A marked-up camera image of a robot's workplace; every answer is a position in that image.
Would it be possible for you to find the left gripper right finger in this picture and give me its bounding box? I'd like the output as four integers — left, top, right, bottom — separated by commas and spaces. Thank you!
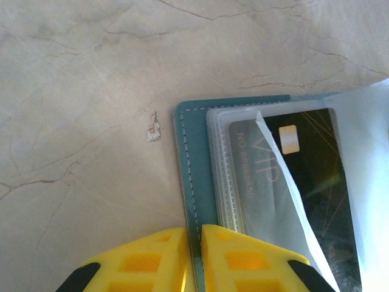
200, 224, 340, 292

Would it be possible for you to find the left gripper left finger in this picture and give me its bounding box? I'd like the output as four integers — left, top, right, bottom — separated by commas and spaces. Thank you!
56, 226, 191, 292

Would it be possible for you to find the black gold VIP card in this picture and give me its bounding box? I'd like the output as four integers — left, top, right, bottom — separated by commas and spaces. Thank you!
227, 108, 364, 292

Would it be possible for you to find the blue leather card holder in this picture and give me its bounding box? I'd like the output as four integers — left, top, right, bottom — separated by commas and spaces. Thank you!
173, 78, 389, 292

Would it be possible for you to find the small torn sticker scrap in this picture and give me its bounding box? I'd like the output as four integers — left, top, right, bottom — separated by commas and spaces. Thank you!
146, 111, 162, 144

